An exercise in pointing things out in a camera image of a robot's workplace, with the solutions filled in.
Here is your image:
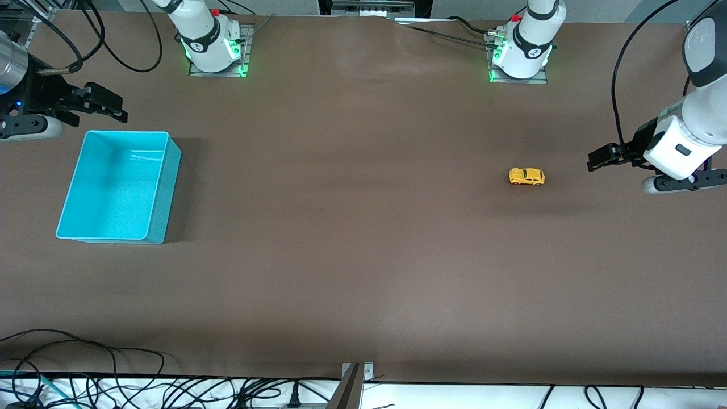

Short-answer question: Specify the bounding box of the metal bracket plate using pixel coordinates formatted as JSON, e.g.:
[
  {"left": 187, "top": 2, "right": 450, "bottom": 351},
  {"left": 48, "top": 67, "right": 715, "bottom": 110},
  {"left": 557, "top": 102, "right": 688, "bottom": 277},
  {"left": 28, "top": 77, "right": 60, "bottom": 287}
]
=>
[{"left": 341, "top": 361, "right": 375, "bottom": 383}]

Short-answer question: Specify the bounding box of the yellow beetle toy car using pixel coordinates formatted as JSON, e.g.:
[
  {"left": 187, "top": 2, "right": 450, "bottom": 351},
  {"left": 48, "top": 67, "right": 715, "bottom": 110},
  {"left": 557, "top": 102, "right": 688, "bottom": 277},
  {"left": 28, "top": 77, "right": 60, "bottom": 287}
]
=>
[{"left": 508, "top": 168, "right": 546, "bottom": 186}]

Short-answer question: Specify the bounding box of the teal cable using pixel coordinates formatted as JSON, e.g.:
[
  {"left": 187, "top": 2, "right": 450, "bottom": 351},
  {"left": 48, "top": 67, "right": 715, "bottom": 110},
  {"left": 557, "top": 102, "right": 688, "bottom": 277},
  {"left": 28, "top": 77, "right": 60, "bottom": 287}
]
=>
[{"left": 0, "top": 369, "right": 59, "bottom": 409}]

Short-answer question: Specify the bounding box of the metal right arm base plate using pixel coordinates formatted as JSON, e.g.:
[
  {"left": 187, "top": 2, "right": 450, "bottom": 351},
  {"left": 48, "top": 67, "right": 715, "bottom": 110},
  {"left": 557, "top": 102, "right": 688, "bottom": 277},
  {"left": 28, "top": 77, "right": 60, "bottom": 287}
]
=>
[{"left": 188, "top": 24, "right": 254, "bottom": 78}]

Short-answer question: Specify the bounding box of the aluminium frame post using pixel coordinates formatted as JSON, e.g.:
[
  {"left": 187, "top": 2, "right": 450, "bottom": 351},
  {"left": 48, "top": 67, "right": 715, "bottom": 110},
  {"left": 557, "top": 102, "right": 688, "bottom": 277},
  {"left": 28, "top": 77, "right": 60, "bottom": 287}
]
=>
[{"left": 0, "top": 0, "right": 64, "bottom": 24}]

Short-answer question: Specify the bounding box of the aluminium beam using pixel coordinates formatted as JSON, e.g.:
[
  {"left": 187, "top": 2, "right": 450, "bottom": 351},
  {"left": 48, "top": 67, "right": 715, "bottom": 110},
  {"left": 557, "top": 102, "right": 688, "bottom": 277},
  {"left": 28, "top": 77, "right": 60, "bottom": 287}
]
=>
[{"left": 326, "top": 364, "right": 365, "bottom": 409}]

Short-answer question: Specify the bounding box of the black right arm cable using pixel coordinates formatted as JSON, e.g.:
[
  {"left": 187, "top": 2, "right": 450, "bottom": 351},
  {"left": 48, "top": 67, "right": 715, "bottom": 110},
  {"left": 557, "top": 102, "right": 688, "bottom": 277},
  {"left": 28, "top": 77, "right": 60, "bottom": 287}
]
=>
[{"left": 11, "top": 0, "right": 164, "bottom": 76}]

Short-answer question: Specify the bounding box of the turquoise plastic bin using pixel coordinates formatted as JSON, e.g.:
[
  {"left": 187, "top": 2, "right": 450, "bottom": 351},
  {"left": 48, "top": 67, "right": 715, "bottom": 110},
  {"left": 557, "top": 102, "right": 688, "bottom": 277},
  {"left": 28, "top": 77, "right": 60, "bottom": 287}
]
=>
[{"left": 55, "top": 130, "right": 182, "bottom": 245}]

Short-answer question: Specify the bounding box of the black base cable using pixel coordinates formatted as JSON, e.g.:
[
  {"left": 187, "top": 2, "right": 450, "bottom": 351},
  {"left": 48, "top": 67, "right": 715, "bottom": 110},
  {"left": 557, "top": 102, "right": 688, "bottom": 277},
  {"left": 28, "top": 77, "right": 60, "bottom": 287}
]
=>
[{"left": 392, "top": 16, "right": 499, "bottom": 53}]

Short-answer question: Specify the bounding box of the grey thin cable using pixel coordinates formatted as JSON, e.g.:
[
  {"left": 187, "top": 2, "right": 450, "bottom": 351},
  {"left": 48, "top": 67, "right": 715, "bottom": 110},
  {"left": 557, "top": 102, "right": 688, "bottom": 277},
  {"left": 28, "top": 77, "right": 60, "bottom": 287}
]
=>
[{"left": 243, "top": 14, "right": 278, "bottom": 44}]

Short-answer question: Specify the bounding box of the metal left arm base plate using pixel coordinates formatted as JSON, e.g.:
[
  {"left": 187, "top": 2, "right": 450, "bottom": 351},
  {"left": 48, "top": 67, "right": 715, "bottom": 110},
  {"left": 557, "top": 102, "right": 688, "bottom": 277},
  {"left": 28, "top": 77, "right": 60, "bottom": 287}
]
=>
[{"left": 486, "top": 31, "right": 549, "bottom": 85}]

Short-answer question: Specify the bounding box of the long looping black cable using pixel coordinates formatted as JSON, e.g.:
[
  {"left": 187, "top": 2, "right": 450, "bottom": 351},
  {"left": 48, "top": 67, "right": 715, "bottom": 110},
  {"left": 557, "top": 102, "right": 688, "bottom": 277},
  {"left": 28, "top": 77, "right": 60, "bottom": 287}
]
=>
[{"left": 0, "top": 328, "right": 167, "bottom": 409}]

